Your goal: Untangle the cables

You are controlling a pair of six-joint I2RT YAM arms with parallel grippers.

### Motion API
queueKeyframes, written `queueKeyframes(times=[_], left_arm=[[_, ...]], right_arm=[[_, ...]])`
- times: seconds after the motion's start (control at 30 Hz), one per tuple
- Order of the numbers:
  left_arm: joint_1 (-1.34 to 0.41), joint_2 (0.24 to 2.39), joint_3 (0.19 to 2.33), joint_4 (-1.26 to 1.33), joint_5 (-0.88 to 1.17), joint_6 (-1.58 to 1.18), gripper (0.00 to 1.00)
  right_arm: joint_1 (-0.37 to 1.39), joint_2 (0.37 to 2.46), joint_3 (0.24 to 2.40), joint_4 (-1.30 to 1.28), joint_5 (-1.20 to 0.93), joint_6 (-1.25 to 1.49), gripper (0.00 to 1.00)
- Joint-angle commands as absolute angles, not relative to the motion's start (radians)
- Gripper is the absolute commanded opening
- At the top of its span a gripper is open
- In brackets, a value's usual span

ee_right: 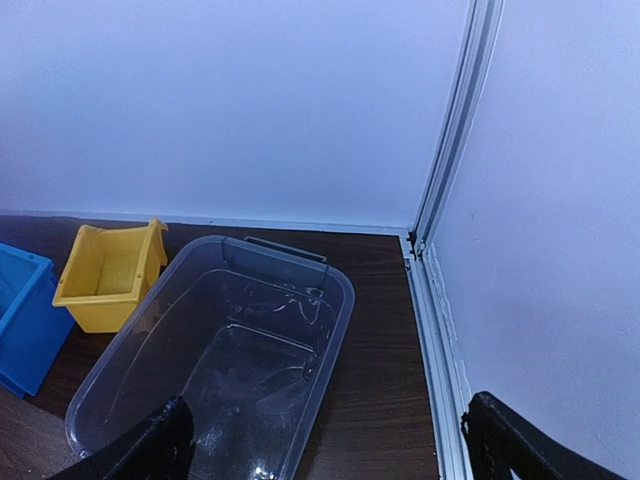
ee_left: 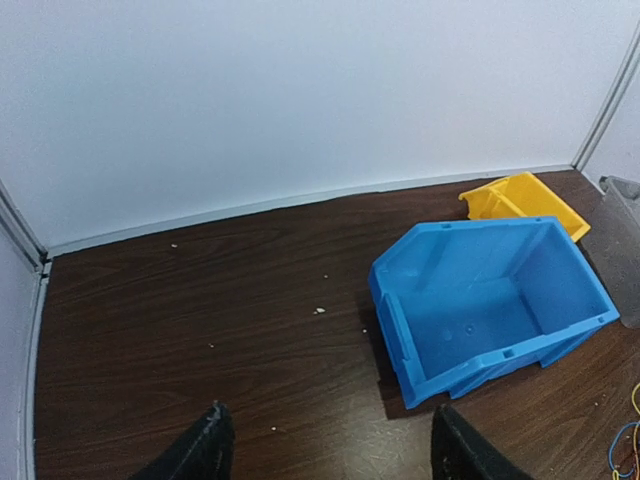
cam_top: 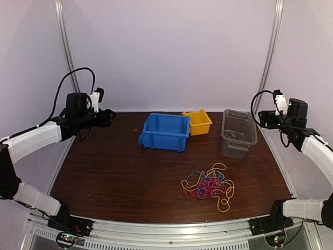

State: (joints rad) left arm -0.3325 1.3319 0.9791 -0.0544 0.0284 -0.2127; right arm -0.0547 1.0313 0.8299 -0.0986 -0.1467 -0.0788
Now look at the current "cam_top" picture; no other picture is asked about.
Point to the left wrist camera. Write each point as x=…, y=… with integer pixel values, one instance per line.
x=96, y=97

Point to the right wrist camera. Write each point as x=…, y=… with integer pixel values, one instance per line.
x=280, y=103

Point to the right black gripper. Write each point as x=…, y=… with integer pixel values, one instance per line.
x=263, y=119

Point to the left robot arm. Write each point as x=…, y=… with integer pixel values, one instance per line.
x=81, y=112

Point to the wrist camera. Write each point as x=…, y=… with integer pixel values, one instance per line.
x=96, y=97
x=280, y=103

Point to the right aluminium frame post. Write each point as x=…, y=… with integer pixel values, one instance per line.
x=275, y=31

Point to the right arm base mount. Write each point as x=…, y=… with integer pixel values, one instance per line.
x=270, y=224

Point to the aluminium frame post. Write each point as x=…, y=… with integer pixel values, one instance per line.
x=68, y=56
x=275, y=31

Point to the aluminium front rail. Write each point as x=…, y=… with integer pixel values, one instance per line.
x=230, y=234

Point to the blue plastic bin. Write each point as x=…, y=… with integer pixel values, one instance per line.
x=164, y=131

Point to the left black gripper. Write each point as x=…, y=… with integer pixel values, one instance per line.
x=104, y=121

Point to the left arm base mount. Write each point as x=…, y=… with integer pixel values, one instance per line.
x=64, y=221

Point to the clear grey plastic container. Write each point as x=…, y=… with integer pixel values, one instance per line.
x=238, y=133

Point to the left aluminium frame post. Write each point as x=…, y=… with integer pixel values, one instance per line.
x=68, y=56

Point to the yellow plastic bin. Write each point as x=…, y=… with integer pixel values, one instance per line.
x=199, y=122

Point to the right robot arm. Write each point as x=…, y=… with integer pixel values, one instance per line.
x=290, y=118

